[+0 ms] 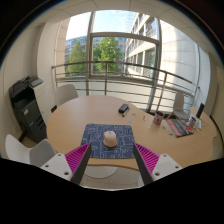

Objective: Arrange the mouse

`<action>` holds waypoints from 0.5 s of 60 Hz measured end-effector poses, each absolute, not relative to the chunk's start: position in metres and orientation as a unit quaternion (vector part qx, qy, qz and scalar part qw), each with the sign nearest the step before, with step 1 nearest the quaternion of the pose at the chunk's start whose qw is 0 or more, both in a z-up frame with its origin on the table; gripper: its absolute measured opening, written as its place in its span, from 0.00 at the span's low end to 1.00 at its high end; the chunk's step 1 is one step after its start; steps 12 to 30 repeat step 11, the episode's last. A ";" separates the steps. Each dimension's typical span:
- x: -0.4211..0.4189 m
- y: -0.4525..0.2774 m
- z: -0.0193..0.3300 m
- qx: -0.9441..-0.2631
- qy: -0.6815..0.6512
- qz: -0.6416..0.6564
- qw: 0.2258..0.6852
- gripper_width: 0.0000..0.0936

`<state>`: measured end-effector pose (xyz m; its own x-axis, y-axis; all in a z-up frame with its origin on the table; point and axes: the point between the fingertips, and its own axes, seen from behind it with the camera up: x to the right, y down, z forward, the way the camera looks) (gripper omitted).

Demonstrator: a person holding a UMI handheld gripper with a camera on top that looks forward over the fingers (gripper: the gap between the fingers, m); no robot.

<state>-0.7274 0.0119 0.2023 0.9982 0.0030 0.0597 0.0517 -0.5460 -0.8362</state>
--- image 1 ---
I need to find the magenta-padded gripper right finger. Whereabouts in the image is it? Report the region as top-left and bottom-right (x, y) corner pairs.
(132, 143), (184, 186)

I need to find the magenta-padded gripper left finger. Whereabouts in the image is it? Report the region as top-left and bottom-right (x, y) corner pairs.
(40, 142), (93, 186)

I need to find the white computer mouse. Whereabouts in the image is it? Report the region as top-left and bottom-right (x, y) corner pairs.
(102, 130), (119, 148)

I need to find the dark blue patterned mouse pad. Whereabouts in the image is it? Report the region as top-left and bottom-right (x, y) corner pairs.
(80, 123), (136, 160)

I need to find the grey chair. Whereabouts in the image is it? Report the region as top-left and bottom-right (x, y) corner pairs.
(29, 138), (58, 168)

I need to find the red and black magazine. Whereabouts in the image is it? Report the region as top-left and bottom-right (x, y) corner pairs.
(165, 118), (195, 139)

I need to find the white printed card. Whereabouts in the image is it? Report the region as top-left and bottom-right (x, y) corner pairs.
(194, 116), (204, 131)

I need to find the white chair with wooden legs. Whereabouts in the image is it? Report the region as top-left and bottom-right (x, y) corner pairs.
(171, 91), (191, 121)

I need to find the black and white office printer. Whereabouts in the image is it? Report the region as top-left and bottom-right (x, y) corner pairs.
(8, 74), (48, 145)

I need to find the black upright box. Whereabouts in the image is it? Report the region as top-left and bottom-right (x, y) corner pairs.
(195, 102), (206, 120)

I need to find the blue and white marker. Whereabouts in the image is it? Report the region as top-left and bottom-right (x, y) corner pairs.
(121, 107), (132, 118)

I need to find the black whiteboard eraser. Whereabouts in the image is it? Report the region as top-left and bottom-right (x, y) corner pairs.
(118, 103), (130, 114)

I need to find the small green tree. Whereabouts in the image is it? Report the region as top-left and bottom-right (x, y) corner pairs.
(67, 40), (87, 76)

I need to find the metal balcony railing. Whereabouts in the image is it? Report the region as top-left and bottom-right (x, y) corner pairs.
(51, 60), (201, 113)

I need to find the large green tree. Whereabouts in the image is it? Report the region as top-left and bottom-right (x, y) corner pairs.
(92, 37), (124, 74)

